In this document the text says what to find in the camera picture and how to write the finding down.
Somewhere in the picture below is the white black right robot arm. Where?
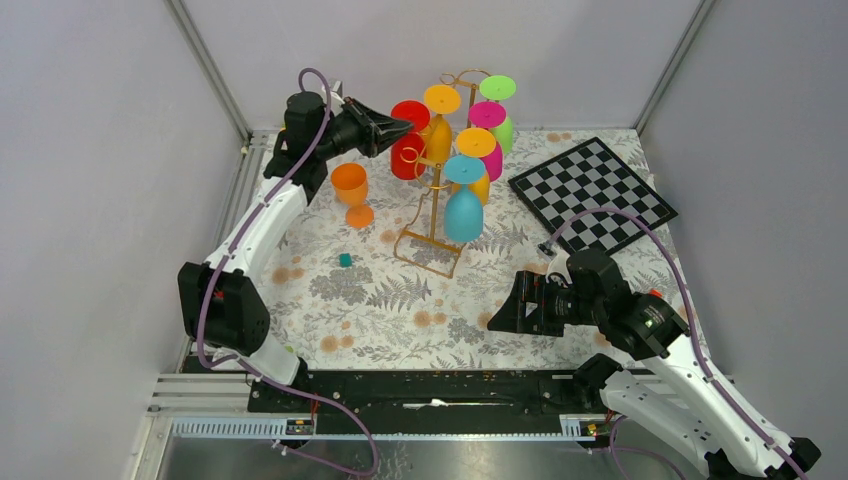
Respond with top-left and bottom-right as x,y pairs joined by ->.
487,249 -> 821,479

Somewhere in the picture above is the red plastic wine glass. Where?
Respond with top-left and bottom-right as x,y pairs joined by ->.
390,100 -> 430,181

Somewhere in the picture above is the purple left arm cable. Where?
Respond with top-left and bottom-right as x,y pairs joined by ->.
195,67 -> 382,478

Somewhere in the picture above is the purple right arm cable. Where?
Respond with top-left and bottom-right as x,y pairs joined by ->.
537,207 -> 810,480

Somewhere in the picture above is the floral patterned table mat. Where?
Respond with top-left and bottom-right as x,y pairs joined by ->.
210,129 -> 713,372

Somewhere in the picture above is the green plastic wine glass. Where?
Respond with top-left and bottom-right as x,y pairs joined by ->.
479,75 -> 517,155

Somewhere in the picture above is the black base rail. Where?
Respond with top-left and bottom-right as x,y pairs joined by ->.
247,370 -> 609,437

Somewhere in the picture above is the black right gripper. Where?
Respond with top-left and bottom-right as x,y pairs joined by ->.
486,268 -> 603,337

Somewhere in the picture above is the magenta plastic wine glass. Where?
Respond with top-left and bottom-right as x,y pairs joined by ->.
469,101 -> 507,182

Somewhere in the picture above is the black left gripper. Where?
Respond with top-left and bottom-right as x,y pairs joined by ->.
315,96 -> 414,161

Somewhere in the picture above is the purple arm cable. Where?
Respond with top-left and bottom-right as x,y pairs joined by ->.
195,67 -> 382,478
537,207 -> 810,480

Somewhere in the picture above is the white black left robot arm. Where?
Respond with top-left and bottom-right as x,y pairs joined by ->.
177,91 -> 414,411

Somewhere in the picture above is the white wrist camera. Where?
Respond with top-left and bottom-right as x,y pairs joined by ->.
543,248 -> 571,282
329,79 -> 344,110

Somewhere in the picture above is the orange plastic wine glass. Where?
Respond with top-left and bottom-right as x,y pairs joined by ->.
330,162 -> 374,229

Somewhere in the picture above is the yellow plastic wine glass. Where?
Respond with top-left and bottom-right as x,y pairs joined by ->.
456,127 -> 499,206
423,85 -> 461,165

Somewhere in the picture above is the black white checkerboard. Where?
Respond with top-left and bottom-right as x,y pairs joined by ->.
508,137 -> 677,255

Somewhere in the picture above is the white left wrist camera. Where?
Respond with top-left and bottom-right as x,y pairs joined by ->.
329,79 -> 344,110

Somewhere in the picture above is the gold wire wine glass rack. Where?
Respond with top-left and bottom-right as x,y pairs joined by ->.
393,69 -> 493,279

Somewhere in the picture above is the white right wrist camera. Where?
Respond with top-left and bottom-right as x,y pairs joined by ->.
543,248 -> 571,282

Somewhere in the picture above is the small teal cube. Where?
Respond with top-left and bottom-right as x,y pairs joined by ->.
339,253 -> 353,268

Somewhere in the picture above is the blue plastic wine glass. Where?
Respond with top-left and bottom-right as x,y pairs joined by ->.
444,154 -> 486,243

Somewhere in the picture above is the yellow plastic wine glass front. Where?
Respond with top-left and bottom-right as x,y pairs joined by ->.
423,85 -> 461,165

